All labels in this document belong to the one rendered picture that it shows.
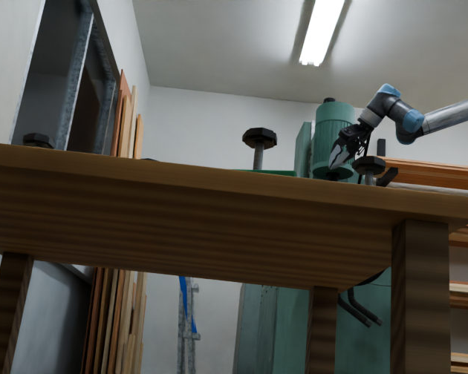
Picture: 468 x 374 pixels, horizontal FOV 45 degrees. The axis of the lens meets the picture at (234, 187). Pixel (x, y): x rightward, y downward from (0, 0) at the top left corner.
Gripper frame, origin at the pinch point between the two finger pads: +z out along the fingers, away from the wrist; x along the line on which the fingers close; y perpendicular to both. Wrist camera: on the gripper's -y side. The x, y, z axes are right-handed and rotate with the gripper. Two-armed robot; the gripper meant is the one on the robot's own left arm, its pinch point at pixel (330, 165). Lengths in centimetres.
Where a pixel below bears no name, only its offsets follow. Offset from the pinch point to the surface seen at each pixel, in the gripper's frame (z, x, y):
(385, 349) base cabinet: 42, -54, 19
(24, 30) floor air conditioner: 9, 36, -111
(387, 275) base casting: 21.7, -35.8, 24.0
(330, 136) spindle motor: -6.6, 20.6, 29.9
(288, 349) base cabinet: 61, -31, -2
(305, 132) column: 0, 41, 49
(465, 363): 75, -70, 252
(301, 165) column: 13, 31, 46
